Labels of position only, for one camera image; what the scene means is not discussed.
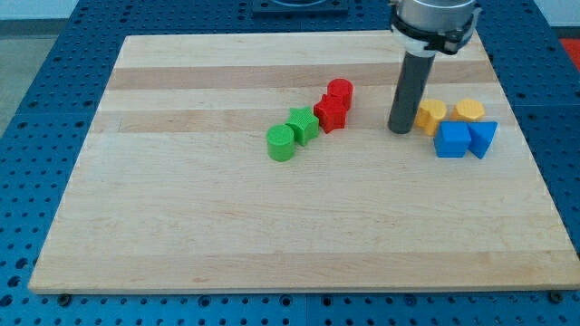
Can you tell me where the blue cube block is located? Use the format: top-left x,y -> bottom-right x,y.
433,121 -> 471,158

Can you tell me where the red cylinder block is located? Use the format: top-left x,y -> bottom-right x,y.
327,78 -> 353,110

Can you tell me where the green cylinder block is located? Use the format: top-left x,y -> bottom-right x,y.
266,124 -> 295,162

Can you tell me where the yellow hexagon block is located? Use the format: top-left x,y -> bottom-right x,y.
450,99 -> 486,122

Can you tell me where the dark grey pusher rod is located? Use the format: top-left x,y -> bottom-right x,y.
387,53 -> 434,134

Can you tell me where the blue triangle block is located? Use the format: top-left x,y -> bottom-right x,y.
468,121 -> 498,159

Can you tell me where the red star block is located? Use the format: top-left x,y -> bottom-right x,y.
314,94 -> 347,133

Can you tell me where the green star block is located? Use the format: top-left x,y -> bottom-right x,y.
285,107 -> 319,147

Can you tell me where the light wooden board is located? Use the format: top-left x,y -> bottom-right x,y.
28,31 -> 579,294

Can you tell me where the yellow heart block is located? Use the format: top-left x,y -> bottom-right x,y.
414,100 -> 447,137

